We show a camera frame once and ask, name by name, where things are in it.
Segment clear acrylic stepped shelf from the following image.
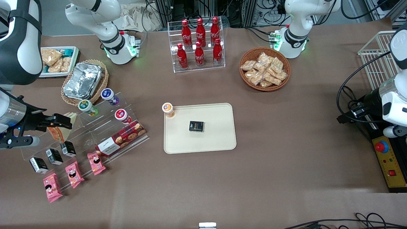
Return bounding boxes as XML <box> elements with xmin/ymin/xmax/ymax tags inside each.
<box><xmin>20</xmin><ymin>92</ymin><xmax>150</xmax><ymax>192</ymax></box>

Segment white rectangular snack tray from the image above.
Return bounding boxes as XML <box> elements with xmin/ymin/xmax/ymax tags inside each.
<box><xmin>39</xmin><ymin>46</ymin><xmax>79</xmax><ymax>78</ymax></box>

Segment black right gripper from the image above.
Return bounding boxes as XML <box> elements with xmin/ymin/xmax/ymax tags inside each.
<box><xmin>14</xmin><ymin>105</ymin><xmax>73</xmax><ymax>132</ymax></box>

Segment red cookie box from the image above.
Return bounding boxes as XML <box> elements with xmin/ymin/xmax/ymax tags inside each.
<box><xmin>95</xmin><ymin>120</ymin><xmax>147</xmax><ymax>157</ymax></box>

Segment red lid drink cup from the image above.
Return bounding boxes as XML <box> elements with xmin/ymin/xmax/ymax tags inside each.
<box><xmin>114</xmin><ymin>108</ymin><xmax>132</xmax><ymax>125</ymax></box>

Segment small black white box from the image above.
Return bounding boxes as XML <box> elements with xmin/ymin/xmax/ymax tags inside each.
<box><xmin>29</xmin><ymin>156</ymin><xmax>49</xmax><ymax>174</ymax></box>
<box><xmin>45</xmin><ymin>148</ymin><xmax>64</xmax><ymax>165</ymax></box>
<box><xmin>59</xmin><ymin>140</ymin><xmax>77</xmax><ymax>157</ymax></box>

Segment beige plastic tray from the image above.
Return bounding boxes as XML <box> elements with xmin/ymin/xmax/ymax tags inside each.
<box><xmin>163</xmin><ymin>103</ymin><xmax>237</xmax><ymax>154</ymax></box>

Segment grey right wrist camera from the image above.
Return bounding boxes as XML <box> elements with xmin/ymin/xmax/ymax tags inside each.
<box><xmin>0</xmin><ymin>135</ymin><xmax>40</xmax><ymax>150</ymax></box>

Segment brown wicker round basket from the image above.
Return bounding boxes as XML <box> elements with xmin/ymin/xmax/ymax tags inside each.
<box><xmin>239</xmin><ymin>47</ymin><xmax>291</xmax><ymax>92</ymax></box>

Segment clear acrylic bottle rack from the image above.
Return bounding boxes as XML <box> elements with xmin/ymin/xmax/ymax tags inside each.
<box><xmin>168</xmin><ymin>18</ymin><xmax>226</xmax><ymax>74</ymax></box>

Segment triangular sandwich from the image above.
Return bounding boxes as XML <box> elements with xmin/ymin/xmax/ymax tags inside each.
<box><xmin>47</xmin><ymin>112</ymin><xmax>78</xmax><ymax>143</ymax></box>

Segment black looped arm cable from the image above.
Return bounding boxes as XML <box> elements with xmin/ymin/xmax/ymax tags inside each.
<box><xmin>336</xmin><ymin>50</ymin><xmax>392</xmax><ymax>124</ymax></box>

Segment green lid drink cup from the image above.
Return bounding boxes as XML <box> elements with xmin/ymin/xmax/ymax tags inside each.
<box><xmin>78</xmin><ymin>99</ymin><xmax>99</xmax><ymax>117</ymax></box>

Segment silver foil container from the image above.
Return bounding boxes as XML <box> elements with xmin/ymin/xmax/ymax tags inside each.
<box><xmin>63</xmin><ymin>62</ymin><xmax>103</xmax><ymax>100</ymax></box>

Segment red cola bottle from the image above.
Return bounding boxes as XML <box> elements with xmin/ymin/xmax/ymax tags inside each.
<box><xmin>212</xmin><ymin>38</ymin><xmax>223</xmax><ymax>65</ymax></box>
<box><xmin>210</xmin><ymin>17</ymin><xmax>221</xmax><ymax>45</ymax></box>
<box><xmin>194</xmin><ymin>41</ymin><xmax>205</xmax><ymax>67</ymax></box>
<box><xmin>181</xmin><ymin>19</ymin><xmax>192</xmax><ymax>49</ymax></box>
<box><xmin>196</xmin><ymin>17</ymin><xmax>206</xmax><ymax>47</ymax></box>
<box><xmin>176</xmin><ymin>43</ymin><xmax>188</xmax><ymax>70</ymax></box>

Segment orange lid drink cup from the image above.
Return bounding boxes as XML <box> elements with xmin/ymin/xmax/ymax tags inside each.
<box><xmin>162</xmin><ymin>102</ymin><xmax>176</xmax><ymax>118</ymax></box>

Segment aluminium frame rack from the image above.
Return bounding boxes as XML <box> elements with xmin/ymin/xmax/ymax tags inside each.
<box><xmin>155</xmin><ymin>0</ymin><xmax>259</xmax><ymax>28</ymax></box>

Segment wrapped rice snack packet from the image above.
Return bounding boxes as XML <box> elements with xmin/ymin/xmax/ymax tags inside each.
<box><xmin>41</xmin><ymin>48</ymin><xmax>63</xmax><ymax>66</ymax></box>
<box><xmin>60</xmin><ymin>57</ymin><xmax>72</xmax><ymax>73</ymax></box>
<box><xmin>48</xmin><ymin>59</ymin><xmax>63</xmax><ymax>73</ymax></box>

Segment black floor cables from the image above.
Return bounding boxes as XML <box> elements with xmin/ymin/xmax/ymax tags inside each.
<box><xmin>282</xmin><ymin>212</ymin><xmax>407</xmax><ymax>229</ymax></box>

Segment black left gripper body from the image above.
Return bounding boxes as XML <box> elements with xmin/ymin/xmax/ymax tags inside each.
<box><xmin>336</xmin><ymin>89</ymin><xmax>386</xmax><ymax>125</ymax></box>

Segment crumpled beige cloth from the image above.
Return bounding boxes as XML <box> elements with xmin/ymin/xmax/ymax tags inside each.
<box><xmin>112</xmin><ymin>3</ymin><xmax>163</xmax><ymax>32</ymax></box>

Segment yellow emergency stop box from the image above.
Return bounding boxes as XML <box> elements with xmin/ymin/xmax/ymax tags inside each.
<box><xmin>366</xmin><ymin>122</ymin><xmax>407</xmax><ymax>193</ymax></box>

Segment white wire basket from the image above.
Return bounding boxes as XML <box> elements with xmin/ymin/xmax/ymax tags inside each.
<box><xmin>357</xmin><ymin>31</ymin><xmax>402</xmax><ymax>92</ymax></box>

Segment light woven wicker basket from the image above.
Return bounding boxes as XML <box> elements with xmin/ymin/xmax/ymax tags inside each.
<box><xmin>61</xmin><ymin>59</ymin><xmax>109</xmax><ymax>107</ymax></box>

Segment purple lid drink cup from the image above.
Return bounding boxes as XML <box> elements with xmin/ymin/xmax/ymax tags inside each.
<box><xmin>100</xmin><ymin>88</ymin><xmax>120</xmax><ymax>106</ymax></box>

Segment pink snack packet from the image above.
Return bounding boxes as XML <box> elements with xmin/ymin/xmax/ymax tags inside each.
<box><xmin>65</xmin><ymin>161</ymin><xmax>85</xmax><ymax>189</ymax></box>
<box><xmin>87</xmin><ymin>151</ymin><xmax>106</xmax><ymax>176</ymax></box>
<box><xmin>43</xmin><ymin>173</ymin><xmax>63</xmax><ymax>203</ymax></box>

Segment small black box gold print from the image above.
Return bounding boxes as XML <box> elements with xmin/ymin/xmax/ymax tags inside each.
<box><xmin>189</xmin><ymin>121</ymin><xmax>205</xmax><ymax>133</ymax></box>

